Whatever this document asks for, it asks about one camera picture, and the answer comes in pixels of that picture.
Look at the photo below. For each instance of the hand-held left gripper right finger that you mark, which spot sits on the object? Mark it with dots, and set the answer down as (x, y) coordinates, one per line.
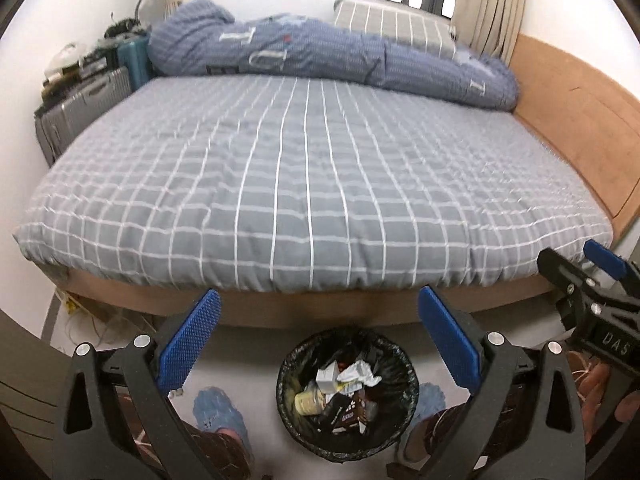
(447, 337)

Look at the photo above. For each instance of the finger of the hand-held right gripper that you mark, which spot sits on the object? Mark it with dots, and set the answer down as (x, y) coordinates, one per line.
(565, 270)
(602, 257)

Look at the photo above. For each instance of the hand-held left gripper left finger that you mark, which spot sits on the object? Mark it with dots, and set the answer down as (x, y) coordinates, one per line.
(187, 342)

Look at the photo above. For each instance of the bin with black liner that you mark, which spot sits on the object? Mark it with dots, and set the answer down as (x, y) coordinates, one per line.
(395, 375)

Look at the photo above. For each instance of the white plastic bag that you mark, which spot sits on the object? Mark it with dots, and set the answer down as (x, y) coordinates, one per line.
(362, 372)

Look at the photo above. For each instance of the brown cookie box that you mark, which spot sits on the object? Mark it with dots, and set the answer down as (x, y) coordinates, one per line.
(347, 410)

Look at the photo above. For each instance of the small white box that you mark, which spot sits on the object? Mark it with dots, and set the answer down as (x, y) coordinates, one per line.
(327, 377)

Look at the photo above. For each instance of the yellow paper cup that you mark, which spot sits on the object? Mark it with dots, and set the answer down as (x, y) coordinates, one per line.
(307, 402)

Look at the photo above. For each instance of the person's right hand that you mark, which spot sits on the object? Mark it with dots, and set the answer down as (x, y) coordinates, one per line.
(597, 395)

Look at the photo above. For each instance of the blue slipper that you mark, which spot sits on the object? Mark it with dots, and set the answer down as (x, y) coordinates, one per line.
(220, 410)
(432, 399)

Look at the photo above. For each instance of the person's right leg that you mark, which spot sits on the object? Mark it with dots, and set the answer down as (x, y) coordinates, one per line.
(432, 435)

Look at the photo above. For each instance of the person's leg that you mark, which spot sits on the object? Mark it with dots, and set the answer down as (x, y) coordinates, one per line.
(432, 435)
(220, 452)

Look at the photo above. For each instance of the person's left leg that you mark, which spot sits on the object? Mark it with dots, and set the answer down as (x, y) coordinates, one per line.
(220, 452)

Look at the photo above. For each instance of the wooden headboard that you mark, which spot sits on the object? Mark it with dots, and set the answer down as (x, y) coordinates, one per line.
(575, 110)

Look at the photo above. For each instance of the dark grey furniture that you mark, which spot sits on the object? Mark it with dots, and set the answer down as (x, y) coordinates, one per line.
(25, 400)

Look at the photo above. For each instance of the bed with grey checked sheet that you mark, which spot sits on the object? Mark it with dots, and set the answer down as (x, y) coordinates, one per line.
(300, 185)

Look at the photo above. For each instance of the grey suitcase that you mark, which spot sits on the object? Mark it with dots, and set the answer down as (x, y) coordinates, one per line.
(80, 110)

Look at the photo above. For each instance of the wide beige curtain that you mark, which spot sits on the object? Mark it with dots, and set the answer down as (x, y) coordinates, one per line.
(495, 5)

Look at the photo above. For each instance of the teal suitcase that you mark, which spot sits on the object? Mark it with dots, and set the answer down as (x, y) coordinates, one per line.
(135, 62)

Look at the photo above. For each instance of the grey checked pillow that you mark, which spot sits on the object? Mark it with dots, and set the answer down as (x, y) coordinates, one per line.
(395, 25)

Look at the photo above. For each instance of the blue striped quilt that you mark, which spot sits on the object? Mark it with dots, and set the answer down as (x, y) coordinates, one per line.
(325, 55)

